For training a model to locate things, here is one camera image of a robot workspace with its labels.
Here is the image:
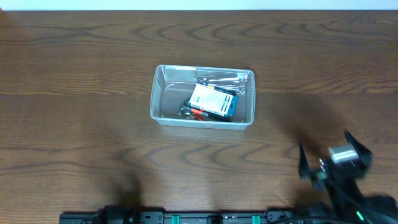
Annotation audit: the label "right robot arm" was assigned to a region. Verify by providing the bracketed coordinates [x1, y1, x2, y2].
[298, 130, 397, 223]

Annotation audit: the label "small claw hammer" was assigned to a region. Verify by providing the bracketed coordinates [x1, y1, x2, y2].
[177, 99, 231, 122]

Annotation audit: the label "white and blue box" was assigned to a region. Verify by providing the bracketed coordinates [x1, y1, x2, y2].
[189, 83, 239, 117]

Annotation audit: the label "yellow black screwdriver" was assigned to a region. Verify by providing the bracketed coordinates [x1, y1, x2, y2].
[207, 85, 236, 96]

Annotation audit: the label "black mounting rail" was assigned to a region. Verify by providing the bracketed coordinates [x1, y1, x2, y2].
[58, 210, 327, 224]

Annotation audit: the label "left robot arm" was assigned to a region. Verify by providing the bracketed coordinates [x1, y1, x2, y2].
[92, 205, 138, 224]

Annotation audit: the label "clear plastic container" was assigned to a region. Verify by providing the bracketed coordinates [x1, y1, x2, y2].
[150, 65, 256, 130]

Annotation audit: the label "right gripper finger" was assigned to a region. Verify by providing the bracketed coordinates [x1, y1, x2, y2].
[344, 130, 373, 167]
[298, 142, 311, 179]

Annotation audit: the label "silver combination wrench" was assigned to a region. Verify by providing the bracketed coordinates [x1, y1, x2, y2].
[197, 77, 246, 95]

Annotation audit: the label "red handled pliers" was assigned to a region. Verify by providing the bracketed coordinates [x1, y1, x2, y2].
[183, 108, 205, 121]

